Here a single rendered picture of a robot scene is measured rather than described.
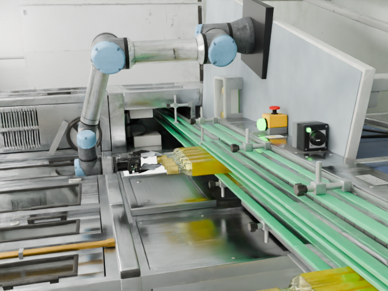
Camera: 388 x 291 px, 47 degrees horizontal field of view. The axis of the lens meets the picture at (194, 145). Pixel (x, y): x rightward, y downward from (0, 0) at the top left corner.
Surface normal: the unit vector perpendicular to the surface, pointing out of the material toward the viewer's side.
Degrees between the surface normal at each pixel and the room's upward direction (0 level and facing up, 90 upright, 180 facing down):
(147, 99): 90
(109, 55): 81
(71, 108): 90
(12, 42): 90
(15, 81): 90
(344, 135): 0
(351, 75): 0
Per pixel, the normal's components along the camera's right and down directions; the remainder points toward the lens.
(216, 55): 0.33, 0.46
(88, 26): 0.23, 0.18
